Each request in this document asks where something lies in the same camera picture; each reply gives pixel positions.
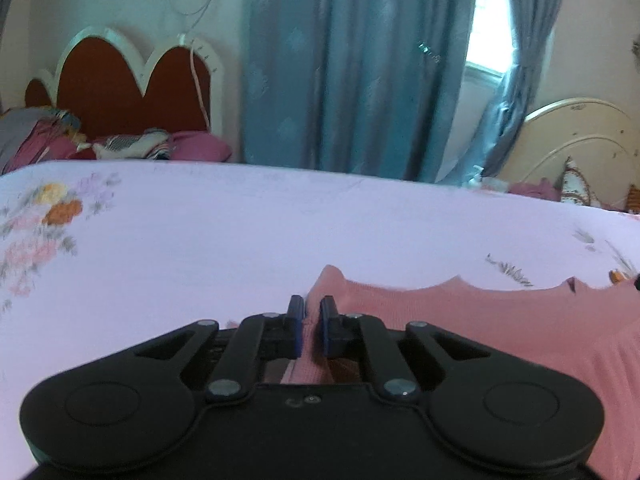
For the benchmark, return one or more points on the pink long-sleeve sweater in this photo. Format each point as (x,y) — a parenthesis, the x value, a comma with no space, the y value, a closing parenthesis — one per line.
(500,340)

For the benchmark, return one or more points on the cream curved headboard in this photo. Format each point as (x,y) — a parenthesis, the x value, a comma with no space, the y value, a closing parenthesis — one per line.
(580,140)

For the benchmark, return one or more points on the tied blue curtain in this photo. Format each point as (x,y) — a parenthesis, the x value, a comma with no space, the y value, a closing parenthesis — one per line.
(525,70)

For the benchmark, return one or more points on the purple pink pillow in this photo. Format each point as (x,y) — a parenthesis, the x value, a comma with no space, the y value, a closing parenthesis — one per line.
(200,147)

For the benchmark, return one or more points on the pink crumpled cloth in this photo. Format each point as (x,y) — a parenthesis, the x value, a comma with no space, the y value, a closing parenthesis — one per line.
(535,190)

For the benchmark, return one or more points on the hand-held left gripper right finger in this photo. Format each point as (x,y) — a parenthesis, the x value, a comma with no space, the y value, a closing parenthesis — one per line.
(325,325)

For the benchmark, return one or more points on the orange patterned pillow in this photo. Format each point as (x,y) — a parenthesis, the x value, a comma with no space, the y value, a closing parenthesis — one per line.
(633,200)

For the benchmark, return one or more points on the floral white bed sheet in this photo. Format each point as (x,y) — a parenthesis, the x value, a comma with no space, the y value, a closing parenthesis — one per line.
(200,240)

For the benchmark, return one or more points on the red headboard with white trim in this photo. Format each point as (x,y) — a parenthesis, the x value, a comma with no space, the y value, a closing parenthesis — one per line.
(115,90)

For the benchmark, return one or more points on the wide blue curtain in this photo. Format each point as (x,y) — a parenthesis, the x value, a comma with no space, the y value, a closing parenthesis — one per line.
(350,70)

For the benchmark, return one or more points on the brown white patterned pillow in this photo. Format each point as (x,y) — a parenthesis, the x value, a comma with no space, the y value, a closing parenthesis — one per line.
(575,185)

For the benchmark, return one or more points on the bright window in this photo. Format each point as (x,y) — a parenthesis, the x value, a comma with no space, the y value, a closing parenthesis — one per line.
(487,15)

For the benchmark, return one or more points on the striped folded cloth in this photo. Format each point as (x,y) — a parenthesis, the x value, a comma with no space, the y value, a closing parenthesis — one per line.
(135,144)

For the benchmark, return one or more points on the pile of grey pink clothes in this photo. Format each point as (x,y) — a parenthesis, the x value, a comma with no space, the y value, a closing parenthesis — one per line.
(35,135)

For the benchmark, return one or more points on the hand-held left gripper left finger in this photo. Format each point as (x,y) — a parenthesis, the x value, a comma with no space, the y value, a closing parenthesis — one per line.
(296,321)

